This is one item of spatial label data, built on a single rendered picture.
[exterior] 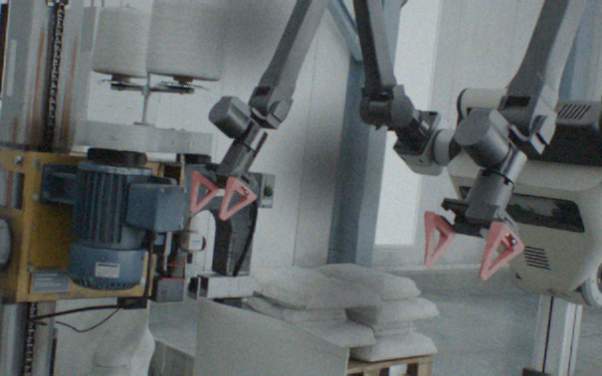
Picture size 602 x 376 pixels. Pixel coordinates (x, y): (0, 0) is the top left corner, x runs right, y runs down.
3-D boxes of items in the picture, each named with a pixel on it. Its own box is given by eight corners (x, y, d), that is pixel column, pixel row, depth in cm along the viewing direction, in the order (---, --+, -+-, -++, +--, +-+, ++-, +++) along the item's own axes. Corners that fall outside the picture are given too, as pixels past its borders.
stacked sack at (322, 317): (350, 328, 496) (353, 305, 495) (292, 331, 471) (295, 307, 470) (285, 304, 549) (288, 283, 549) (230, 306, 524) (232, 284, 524)
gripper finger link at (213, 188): (195, 206, 163) (218, 165, 165) (174, 201, 168) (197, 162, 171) (218, 224, 167) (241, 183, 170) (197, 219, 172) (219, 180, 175)
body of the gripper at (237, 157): (232, 173, 162) (250, 141, 164) (200, 168, 169) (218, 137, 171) (253, 191, 165) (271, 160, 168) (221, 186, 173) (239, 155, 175)
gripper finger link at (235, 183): (216, 211, 158) (241, 168, 160) (194, 206, 163) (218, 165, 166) (240, 229, 162) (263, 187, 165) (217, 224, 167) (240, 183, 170)
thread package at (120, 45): (163, 82, 201) (170, 11, 200) (109, 74, 191) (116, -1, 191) (130, 81, 212) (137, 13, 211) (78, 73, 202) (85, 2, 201)
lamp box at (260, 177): (272, 209, 219) (276, 174, 219) (259, 208, 216) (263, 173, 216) (254, 205, 225) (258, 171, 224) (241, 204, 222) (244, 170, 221)
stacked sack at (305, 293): (385, 309, 504) (388, 285, 504) (303, 316, 460) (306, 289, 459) (335, 295, 536) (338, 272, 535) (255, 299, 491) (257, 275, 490)
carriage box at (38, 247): (152, 296, 197) (166, 162, 195) (12, 303, 174) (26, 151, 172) (100, 277, 215) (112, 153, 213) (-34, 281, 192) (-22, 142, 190)
